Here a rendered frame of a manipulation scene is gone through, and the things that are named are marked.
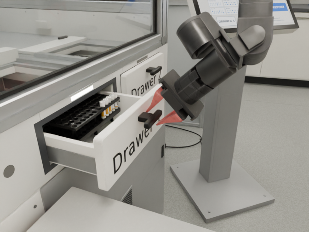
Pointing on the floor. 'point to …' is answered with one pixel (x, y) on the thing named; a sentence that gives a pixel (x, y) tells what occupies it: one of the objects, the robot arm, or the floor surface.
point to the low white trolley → (105, 216)
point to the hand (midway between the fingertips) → (154, 116)
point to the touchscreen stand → (220, 159)
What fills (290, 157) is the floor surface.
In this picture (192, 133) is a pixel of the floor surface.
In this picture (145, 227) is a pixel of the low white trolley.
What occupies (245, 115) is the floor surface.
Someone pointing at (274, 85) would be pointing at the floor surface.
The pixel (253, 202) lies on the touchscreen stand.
